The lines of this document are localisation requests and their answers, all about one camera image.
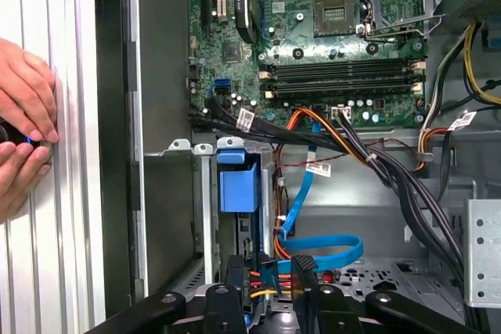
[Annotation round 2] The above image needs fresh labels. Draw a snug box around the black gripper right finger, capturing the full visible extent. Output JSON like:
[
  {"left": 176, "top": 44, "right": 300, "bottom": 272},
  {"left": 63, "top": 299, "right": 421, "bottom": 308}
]
[{"left": 291, "top": 254, "right": 483, "bottom": 334}]

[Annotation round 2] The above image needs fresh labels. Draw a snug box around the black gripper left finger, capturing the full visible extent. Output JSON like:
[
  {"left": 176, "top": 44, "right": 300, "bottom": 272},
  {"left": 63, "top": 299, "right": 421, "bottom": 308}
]
[{"left": 84, "top": 254, "right": 247, "bottom": 334}]

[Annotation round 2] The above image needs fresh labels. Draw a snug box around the blue data wire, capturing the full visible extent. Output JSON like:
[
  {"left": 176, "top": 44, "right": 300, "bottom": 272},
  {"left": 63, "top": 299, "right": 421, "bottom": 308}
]
[{"left": 273, "top": 120, "right": 365, "bottom": 272}]

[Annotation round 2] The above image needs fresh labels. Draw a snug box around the hard disk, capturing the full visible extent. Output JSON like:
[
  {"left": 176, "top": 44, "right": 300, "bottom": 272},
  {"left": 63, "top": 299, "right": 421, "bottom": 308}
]
[{"left": 216, "top": 147, "right": 275, "bottom": 334}]

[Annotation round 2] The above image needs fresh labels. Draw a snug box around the orange disk power wire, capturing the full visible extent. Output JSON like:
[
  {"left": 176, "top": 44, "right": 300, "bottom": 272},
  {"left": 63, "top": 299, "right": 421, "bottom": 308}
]
[{"left": 250, "top": 106, "right": 355, "bottom": 302}]

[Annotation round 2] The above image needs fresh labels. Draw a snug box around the round black tool blue ring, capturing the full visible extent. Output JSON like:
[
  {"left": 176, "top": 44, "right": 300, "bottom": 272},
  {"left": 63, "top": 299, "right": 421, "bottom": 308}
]
[{"left": 0, "top": 117, "right": 52, "bottom": 165}]

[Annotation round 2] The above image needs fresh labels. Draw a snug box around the silver disk bay cage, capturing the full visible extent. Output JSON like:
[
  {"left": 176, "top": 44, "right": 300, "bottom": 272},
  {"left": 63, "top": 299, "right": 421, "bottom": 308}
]
[{"left": 142, "top": 137, "right": 283, "bottom": 334}]

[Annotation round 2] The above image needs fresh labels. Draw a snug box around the person's right hand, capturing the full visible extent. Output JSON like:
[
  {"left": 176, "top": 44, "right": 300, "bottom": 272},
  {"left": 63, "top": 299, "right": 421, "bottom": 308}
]
[{"left": 0, "top": 141, "right": 52, "bottom": 226}]

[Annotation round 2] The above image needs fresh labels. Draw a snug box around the person's left hand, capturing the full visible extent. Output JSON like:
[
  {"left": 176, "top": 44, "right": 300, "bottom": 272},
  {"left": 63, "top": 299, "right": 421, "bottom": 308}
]
[{"left": 0, "top": 36, "right": 60, "bottom": 144}]

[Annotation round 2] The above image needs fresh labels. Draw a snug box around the silver optical drive cage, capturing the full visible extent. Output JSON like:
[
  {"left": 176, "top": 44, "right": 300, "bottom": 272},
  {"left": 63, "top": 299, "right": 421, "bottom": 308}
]
[{"left": 463, "top": 199, "right": 501, "bottom": 307}]

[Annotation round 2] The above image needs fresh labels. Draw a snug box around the black RAM slot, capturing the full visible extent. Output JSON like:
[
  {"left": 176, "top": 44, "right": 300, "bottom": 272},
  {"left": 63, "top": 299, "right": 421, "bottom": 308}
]
[
  {"left": 265, "top": 77, "right": 426, "bottom": 92},
  {"left": 260, "top": 58, "right": 426, "bottom": 72},
  {"left": 260, "top": 66, "right": 426, "bottom": 81},
  {"left": 265, "top": 86, "right": 426, "bottom": 100}
]

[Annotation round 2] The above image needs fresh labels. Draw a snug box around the green motherboard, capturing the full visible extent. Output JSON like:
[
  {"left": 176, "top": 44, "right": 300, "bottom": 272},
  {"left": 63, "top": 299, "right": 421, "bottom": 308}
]
[{"left": 187, "top": 0, "right": 430, "bottom": 130}]

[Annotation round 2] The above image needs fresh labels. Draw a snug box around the black PC case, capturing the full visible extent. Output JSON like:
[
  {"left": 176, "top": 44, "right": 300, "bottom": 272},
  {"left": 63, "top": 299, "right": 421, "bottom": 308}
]
[{"left": 93, "top": 0, "right": 501, "bottom": 334}]

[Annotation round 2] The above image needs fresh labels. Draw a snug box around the CPU socket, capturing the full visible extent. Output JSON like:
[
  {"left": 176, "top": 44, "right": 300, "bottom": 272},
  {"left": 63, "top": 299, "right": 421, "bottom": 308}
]
[{"left": 312, "top": 0, "right": 358, "bottom": 38}]

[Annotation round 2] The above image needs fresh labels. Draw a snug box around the black cable bundle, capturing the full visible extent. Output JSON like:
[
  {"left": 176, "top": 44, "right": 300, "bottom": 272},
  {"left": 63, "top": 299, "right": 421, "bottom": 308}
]
[{"left": 336, "top": 109, "right": 470, "bottom": 296}]

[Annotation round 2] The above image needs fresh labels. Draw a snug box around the black data wire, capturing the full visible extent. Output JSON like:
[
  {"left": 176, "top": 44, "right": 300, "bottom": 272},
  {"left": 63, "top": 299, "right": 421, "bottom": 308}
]
[{"left": 187, "top": 95, "right": 353, "bottom": 155}]

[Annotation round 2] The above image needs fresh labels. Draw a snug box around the multicolour supply wire bundle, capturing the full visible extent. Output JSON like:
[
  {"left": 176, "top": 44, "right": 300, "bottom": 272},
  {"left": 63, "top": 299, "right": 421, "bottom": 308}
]
[{"left": 414, "top": 24, "right": 477, "bottom": 173}]

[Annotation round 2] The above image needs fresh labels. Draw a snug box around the yellow black power cable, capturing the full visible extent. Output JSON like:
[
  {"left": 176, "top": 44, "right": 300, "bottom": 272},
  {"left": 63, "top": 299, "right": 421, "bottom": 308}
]
[{"left": 461, "top": 23, "right": 501, "bottom": 106}]

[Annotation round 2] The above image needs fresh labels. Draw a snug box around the wire locking lever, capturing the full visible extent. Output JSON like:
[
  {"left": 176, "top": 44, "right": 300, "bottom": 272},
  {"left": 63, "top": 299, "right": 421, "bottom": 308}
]
[{"left": 363, "top": 14, "right": 448, "bottom": 42}]

